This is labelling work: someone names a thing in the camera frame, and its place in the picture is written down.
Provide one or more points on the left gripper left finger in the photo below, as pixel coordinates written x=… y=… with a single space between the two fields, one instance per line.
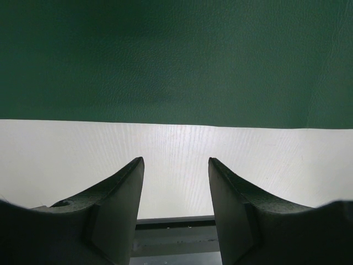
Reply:
x=95 y=226

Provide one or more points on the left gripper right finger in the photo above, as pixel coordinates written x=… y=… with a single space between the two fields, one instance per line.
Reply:
x=257 y=227

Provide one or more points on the green placemat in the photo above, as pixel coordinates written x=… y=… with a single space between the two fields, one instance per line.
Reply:
x=252 y=64

